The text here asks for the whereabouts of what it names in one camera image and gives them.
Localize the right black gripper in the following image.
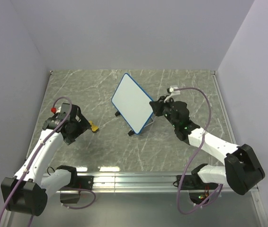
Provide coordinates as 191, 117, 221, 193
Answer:
151, 96, 179, 129

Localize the yellow eraser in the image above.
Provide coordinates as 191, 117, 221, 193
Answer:
89, 121, 99, 133

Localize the blue framed whiteboard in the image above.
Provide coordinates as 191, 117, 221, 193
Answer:
111, 73, 153, 126

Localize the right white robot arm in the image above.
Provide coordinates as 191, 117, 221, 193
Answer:
149, 96, 265, 195

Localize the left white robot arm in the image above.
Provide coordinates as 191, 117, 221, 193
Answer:
1, 103, 91, 216

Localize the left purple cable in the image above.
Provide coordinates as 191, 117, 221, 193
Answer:
0, 96, 96, 227

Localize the purple cable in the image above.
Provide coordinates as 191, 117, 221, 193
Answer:
0, 96, 96, 227
176, 87, 223, 215

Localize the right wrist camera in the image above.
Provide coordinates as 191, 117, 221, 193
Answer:
166, 86, 180, 100

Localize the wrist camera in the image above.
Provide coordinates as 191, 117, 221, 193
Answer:
51, 107, 61, 114
166, 86, 180, 100

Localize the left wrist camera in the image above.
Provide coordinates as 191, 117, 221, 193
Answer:
51, 107, 61, 114

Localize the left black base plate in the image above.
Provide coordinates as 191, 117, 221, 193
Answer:
62, 175, 94, 190

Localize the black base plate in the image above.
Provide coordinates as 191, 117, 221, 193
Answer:
181, 175, 218, 190
62, 175, 94, 190

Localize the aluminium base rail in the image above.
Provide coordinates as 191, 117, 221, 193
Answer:
41, 172, 259, 193

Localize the aluminium side rail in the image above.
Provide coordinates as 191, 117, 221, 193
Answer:
207, 70, 244, 145

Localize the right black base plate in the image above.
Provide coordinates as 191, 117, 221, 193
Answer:
181, 175, 218, 190

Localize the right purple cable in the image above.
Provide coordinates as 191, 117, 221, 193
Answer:
176, 87, 223, 215

